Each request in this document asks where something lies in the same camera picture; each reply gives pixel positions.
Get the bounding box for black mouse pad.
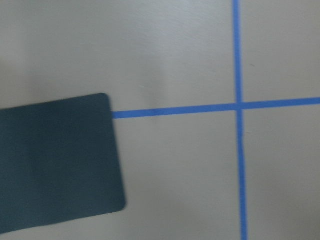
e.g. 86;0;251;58
0;93;126;234

